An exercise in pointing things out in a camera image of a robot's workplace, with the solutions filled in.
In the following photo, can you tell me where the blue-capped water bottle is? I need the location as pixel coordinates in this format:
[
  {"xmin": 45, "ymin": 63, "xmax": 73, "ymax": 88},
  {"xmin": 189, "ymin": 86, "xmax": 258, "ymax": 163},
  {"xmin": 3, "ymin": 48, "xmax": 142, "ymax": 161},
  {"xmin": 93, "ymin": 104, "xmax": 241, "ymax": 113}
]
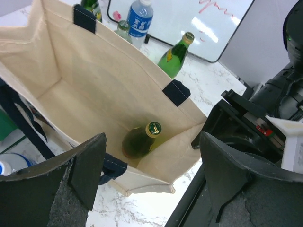
[
  {"xmin": 0, "ymin": 153, "xmax": 37, "ymax": 176},
  {"xmin": 126, "ymin": 0, "xmax": 153, "ymax": 50}
]

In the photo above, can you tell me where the green ring binder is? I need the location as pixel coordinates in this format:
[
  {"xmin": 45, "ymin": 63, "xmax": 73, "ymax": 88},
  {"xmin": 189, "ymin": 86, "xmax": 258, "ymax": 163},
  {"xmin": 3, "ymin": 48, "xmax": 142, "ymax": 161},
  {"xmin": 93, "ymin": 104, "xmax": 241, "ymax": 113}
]
[{"xmin": 0, "ymin": 109, "xmax": 27, "ymax": 154}]

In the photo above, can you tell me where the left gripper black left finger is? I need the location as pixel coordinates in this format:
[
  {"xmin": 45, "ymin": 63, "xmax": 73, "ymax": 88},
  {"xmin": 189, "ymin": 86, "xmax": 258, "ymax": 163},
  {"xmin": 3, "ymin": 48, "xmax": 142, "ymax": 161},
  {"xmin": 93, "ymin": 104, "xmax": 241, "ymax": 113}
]
[{"xmin": 0, "ymin": 133, "xmax": 107, "ymax": 227}]

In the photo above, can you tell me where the green Perrier glass bottle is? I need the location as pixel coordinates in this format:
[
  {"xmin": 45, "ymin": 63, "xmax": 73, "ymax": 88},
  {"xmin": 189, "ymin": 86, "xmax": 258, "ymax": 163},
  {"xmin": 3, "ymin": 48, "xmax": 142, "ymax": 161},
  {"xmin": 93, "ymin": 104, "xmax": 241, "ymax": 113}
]
[{"xmin": 80, "ymin": 0, "xmax": 102, "ymax": 22}]

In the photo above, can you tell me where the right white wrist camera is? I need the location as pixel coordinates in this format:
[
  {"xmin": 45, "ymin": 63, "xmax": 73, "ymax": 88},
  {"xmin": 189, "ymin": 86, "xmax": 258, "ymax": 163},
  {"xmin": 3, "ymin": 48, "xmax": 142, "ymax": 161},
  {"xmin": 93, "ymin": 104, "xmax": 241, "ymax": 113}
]
[{"xmin": 266, "ymin": 116, "xmax": 303, "ymax": 174}]

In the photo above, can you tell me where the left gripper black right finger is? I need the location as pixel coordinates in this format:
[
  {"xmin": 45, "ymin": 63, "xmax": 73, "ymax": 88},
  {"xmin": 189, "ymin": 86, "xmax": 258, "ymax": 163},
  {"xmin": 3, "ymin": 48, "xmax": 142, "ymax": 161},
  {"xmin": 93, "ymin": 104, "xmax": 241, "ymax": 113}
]
[{"xmin": 200, "ymin": 132, "xmax": 303, "ymax": 227}]

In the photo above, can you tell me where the clear green-capped bottle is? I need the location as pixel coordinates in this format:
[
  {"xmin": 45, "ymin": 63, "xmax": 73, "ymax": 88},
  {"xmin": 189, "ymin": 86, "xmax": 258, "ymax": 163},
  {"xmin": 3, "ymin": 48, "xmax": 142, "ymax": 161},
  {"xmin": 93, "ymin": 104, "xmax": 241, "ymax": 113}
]
[{"xmin": 114, "ymin": 20, "xmax": 133, "ymax": 44}]

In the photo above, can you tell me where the pink whiteboard magnet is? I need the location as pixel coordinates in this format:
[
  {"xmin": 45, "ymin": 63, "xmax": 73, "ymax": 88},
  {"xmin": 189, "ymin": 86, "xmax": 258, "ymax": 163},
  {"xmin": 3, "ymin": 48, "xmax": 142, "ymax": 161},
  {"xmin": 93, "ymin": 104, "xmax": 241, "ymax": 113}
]
[{"xmin": 112, "ymin": 11, "xmax": 122, "ymax": 21}]

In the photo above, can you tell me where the white whiteboard black frame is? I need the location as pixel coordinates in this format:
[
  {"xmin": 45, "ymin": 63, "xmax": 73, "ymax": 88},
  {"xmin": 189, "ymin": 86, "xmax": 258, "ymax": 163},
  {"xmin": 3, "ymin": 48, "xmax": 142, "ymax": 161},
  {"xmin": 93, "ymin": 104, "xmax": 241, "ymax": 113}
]
[{"xmin": 107, "ymin": 0, "xmax": 256, "ymax": 63}]

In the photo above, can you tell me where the beige canvas tote bag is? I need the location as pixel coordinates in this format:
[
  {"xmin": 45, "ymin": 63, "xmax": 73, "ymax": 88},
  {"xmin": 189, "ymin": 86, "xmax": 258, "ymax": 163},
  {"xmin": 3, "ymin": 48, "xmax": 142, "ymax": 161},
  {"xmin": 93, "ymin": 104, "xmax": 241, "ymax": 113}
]
[{"xmin": 0, "ymin": 0, "xmax": 206, "ymax": 196}]

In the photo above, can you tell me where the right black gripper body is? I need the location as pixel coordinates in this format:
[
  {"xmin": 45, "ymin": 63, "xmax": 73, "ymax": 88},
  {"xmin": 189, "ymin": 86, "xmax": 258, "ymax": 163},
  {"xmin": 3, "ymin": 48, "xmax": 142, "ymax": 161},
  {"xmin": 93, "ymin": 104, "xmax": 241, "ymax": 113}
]
[{"xmin": 202, "ymin": 89, "xmax": 285, "ymax": 163}]

